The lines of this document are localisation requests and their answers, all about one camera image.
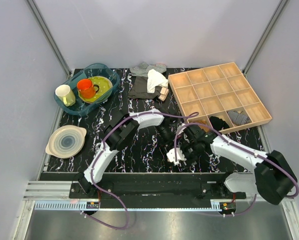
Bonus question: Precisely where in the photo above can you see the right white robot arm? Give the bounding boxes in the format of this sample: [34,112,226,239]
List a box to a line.
[171,122,299,205]

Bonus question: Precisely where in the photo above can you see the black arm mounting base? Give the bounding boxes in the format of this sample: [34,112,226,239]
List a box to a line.
[68,171,247,209]

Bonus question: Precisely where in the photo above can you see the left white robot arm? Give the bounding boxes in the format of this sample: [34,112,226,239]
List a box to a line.
[74,108,177,198]

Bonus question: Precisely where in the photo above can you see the rolled tan underwear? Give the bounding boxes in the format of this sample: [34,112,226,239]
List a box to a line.
[193,120,208,125]

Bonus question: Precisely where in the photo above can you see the rolled black underwear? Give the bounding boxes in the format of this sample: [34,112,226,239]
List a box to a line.
[209,116,230,131]

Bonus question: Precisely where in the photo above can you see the rolled striped underwear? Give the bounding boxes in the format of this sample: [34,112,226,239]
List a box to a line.
[227,110,251,126]

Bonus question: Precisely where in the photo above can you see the dark grey garment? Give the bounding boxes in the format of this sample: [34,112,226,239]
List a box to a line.
[128,76,162,99]

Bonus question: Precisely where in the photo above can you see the white cloth garment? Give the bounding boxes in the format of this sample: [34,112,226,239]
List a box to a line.
[147,69,169,94]

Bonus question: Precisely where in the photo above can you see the wooden compartment tray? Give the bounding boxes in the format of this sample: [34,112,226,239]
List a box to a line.
[168,62,272,134]

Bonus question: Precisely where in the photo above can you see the checked grey garment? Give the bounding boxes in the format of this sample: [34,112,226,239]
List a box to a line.
[154,63,167,74]

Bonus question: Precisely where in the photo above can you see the grey striped garment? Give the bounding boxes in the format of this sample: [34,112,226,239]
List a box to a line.
[129,62,157,77]

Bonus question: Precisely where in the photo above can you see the black marble table mat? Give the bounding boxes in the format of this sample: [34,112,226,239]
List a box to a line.
[38,68,272,181]

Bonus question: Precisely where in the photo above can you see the green dotted plate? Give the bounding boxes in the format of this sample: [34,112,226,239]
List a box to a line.
[77,76,113,104]

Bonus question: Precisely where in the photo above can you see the blue transparent plastic basin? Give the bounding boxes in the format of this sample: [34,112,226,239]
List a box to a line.
[54,63,120,117]

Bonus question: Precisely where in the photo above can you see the orange mug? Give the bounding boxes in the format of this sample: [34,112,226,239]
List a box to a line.
[76,78,100,99]

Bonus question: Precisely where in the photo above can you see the beige round lid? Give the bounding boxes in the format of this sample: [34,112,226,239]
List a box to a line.
[45,125,87,159]

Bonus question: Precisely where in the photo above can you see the cream yellow mug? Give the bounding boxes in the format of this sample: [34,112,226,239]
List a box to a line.
[55,84,76,107]

